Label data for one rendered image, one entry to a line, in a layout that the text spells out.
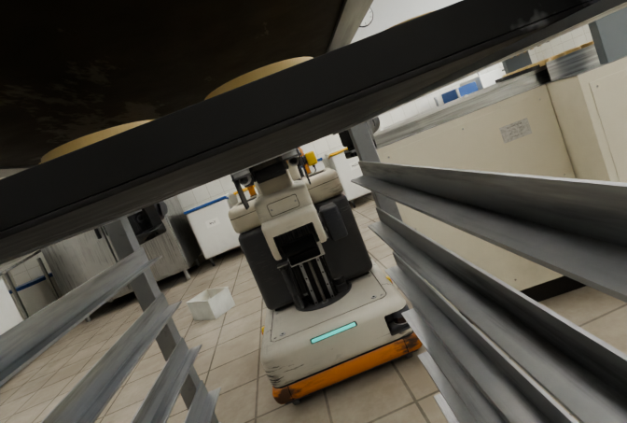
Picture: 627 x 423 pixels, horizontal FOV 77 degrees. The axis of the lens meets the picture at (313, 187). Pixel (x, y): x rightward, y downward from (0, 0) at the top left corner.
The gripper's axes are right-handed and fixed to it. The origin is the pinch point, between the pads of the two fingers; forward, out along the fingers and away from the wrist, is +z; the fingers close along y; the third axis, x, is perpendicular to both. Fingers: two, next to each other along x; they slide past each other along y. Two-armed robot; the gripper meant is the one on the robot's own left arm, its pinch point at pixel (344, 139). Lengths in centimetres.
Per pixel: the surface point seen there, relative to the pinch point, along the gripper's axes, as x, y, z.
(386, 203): 7.1, -11.8, 10.0
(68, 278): -433, -73, -182
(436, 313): 14.4, -22.3, 28.6
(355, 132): 5.8, 1.7, 9.4
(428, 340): 9.6, -32.2, 20.8
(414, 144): -3, -19, -81
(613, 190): 30, 1, 57
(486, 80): 28, -37, -494
